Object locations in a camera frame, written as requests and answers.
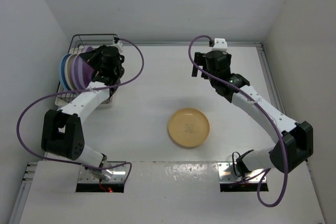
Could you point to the metal base plate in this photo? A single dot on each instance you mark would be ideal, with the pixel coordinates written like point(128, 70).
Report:
point(227, 175)
point(112, 176)

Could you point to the yellow plastic plate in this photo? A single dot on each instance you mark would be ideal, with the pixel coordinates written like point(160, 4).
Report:
point(188, 127)

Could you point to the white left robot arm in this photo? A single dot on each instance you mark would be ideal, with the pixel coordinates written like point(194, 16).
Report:
point(62, 130)

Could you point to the aluminium frame rail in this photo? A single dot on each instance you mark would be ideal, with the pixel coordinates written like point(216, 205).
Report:
point(275, 98)

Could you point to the cream plastic plate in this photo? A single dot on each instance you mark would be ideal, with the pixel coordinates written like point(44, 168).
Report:
point(68, 71)

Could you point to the blue plastic plate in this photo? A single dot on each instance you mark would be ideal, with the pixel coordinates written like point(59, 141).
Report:
point(61, 72)

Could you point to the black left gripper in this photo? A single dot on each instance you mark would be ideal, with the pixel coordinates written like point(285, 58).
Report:
point(91, 57)

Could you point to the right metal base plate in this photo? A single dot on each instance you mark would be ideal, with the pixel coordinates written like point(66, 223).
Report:
point(227, 175)

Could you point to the purple plastic plate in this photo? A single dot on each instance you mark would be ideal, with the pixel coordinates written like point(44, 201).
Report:
point(76, 72)
point(84, 73)

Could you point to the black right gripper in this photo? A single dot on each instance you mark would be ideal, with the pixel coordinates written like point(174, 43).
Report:
point(199, 60)

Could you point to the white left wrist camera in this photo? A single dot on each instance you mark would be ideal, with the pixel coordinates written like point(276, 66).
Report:
point(119, 45)

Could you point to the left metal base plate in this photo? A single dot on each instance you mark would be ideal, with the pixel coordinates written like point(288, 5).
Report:
point(112, 176)

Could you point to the grey wire dish rack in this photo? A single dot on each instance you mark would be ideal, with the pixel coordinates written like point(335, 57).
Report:
point(78, 44)

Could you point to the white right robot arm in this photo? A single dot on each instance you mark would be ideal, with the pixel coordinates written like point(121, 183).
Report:
point(293, 140)

